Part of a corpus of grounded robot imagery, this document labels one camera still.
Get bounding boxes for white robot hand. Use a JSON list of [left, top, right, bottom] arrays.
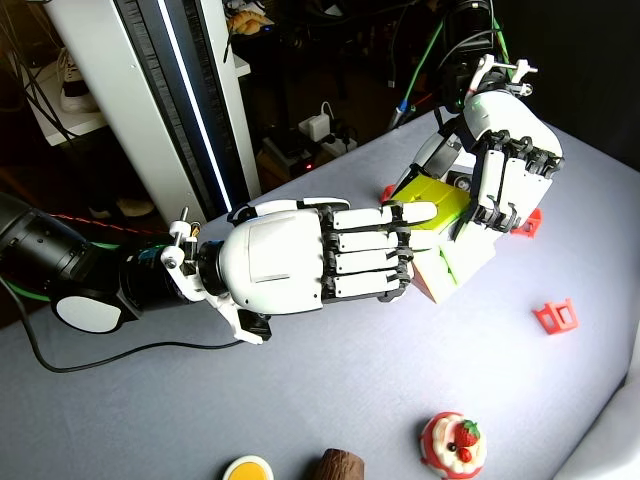
[[392, 91, 566, 236], [219, 198, 441, 316]]

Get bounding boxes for multicoloured puzzle cube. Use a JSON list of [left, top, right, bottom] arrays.
[[382, 174, 499, 305]]

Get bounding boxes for white power strip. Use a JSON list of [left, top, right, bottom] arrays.
[[319, 133, 359, 157]]

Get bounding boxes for white power adapter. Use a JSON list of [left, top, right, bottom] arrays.
[[298, 102, 336, 143]]

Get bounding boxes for grey table cloth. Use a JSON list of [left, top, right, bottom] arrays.
[[0, 104, 640, 480]]

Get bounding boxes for brown chocolate log toy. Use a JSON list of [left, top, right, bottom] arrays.
[[315, 448, 366, 480]]

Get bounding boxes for white column with black strips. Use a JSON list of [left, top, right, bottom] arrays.
[[42, 0, 262, 236]]

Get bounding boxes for toy bread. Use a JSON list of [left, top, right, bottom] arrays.
[[225, 10, 275, 36]]

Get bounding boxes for white shoe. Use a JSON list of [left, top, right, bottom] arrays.
[[56, 47, 99, 114]]

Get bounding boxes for strawberry cake toy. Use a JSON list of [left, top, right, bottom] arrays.
[[418, 411, 489, 480]]

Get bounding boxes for green cable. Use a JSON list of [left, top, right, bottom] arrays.
[[402, 19, 446, 110]]

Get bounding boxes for red cable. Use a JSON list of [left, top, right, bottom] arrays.
[[49, 212, 170, 237]]

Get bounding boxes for black cable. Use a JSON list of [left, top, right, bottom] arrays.
[[0, 274, 244, 374]]

